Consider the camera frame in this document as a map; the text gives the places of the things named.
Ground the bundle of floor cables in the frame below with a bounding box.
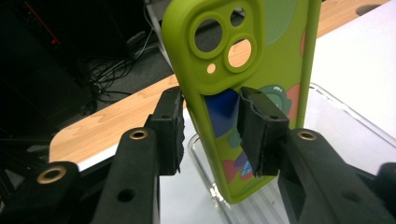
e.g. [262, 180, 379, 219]
[78, 27, 163, 116]

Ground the white metal stand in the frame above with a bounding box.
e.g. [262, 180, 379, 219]
[144, 0, 176, 71]

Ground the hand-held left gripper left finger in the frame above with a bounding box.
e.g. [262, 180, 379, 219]
[92, 87, 187, 224]

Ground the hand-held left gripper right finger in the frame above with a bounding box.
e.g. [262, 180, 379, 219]
[237, 87, 396, 224]

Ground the wooden table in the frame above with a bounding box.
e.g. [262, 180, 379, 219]
[49, 0, 390, 164]

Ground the clear plastic package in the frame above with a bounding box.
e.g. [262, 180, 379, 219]
[189, 82, 396, 224]

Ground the green phone case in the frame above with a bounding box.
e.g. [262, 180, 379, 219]
[161, 0, 323, 204]

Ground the white board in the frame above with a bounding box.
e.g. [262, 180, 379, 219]
[76, 0, 396, 224]

